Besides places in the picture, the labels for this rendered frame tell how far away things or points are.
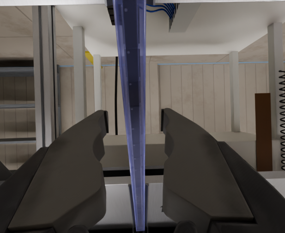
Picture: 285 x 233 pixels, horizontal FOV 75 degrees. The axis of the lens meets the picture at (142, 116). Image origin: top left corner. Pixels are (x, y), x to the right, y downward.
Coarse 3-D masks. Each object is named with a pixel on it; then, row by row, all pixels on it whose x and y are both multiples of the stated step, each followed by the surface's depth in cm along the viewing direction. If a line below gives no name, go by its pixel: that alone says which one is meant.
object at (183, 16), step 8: (112, 8) 40; (168, 8) 47; (176, 8) 44; (184, 8) 43; (192, 8) 44; (112, 16) 43; (176, 16) 47; (184, 16) 47; (192, 16) 47; (112, 24) 46; (176, 24) 51; (184, 24) 51
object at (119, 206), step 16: (112, 176) 28; (128, 176) 22; (160, 176) 22; (272, 176) 22; (112, 192) 23; (128, 192) 23; (160, 192) 23; (112, 208) 26; (128, 208) 26; (160, 208) 27; (96, 224) 30; (112, 224) 31; (128, 224) 31; (160, 224) 31; (176, 224) 32
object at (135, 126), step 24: (120, 0) 8; (144, 0) 8; (120, 24) 8; (144, 24) 8; (120, 48) 9; (144, 48) 9; (120, 72) 10; (144, 72) 10; (144, 96) 11; (144, 120) 13; (144, 144) 14; (144, 168) 17; (144, 192) 20; (144, 216) 25
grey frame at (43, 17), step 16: (32, 16) 45; (48, 16) 46; (48, 32) 45; (48, 48) 45; (48, 64) 45; (48, 80) 45; (48, 96) 46; (48, 112) 46; (48, 128) 46; (48, 144) 46
